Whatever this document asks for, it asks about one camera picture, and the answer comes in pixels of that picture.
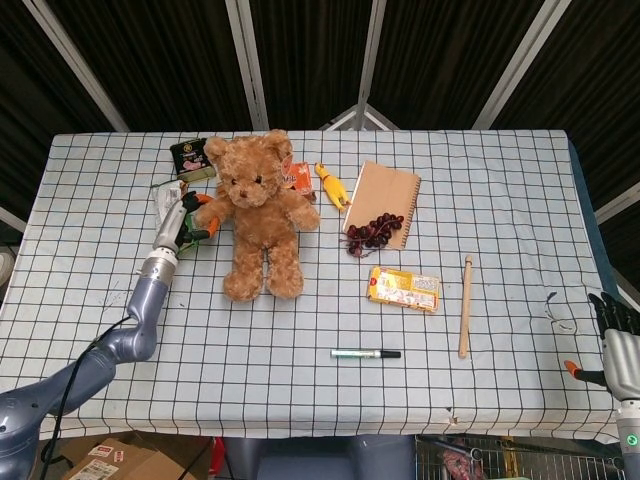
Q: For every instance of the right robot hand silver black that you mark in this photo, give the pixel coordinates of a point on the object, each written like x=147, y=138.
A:
x=622, y=350

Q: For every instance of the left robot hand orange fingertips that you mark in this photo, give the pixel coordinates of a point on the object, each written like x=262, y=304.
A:
x=172, y=222

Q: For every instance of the brown teddy bear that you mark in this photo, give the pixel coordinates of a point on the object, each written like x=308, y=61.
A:
x=260, y=220

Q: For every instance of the left robot arm grey-blue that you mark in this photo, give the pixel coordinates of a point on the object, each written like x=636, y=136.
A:
x=145, y=300

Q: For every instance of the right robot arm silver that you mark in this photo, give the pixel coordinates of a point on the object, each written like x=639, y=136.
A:
x=629, y=430

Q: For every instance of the green snack bag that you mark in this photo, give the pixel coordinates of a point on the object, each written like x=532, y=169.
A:
x=165, y=197

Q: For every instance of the black luncheon meat tin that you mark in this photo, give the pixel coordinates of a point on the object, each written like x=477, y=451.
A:
x=187, y=160

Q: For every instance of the orange snack packet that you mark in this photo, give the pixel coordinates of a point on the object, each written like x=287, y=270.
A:
x=300, y=181

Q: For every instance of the white checkered tablecloth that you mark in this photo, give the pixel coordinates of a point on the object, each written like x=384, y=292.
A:
x=225, y=360

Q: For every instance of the wooden stick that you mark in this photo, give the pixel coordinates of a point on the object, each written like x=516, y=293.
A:
x=466, y=310

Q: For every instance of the yellow rubber chicken toy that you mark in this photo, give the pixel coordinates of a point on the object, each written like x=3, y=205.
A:
x=332, y=187

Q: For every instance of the dark red grape bunch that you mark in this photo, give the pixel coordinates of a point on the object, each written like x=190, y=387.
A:
x=372, y=232

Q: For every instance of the brown spiral notebook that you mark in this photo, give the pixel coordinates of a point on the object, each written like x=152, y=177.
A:
x=387, y=192

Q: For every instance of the yellow biscuit package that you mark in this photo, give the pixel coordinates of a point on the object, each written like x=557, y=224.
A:
x=405, y=290

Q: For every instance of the green white marker pen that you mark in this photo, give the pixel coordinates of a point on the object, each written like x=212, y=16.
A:
x=360, y=354

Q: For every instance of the cardboard box with labels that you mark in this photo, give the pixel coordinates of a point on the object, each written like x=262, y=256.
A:
x=125, y=460

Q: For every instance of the grey-blue chair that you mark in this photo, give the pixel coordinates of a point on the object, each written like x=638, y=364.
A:
x=310, y=460

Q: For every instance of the white metal frame post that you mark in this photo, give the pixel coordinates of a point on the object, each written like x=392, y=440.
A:
x=520, y=65
x=82, y=65
x=247, y=65
x=367, y=65

